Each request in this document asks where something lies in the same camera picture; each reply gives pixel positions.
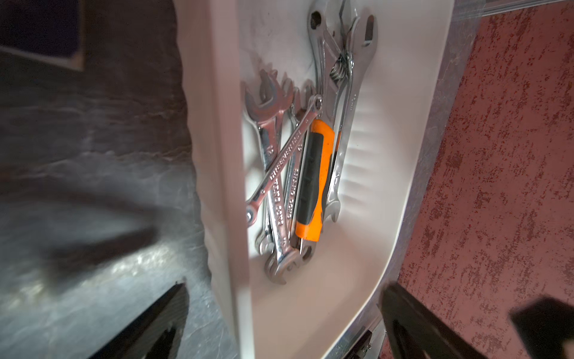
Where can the orange handled adjustable wrench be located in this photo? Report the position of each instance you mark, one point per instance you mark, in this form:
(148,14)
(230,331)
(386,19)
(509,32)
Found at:
(331,78)

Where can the dark blue notebook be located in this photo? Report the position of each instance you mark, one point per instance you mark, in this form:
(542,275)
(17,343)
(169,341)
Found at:
(52,32)

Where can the small silver combination wrench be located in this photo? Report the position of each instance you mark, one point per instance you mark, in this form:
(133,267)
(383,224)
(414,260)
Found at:
(316,104)

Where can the silver open end wrench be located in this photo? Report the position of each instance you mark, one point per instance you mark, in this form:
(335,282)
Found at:
(265,240)
(267,118)

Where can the medium silver combination wrench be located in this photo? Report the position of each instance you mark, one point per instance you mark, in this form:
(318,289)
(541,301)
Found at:
(290,187)

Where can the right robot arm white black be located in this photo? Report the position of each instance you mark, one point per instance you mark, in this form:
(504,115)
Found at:
(545,327)

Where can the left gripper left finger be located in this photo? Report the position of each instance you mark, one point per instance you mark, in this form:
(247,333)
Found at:
(156,333)

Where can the white plastic storage box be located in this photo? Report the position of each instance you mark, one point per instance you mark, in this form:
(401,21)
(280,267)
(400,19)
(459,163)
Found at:
(393,52)

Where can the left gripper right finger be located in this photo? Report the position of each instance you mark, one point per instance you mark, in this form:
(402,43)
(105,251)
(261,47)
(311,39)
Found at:
(415,332)

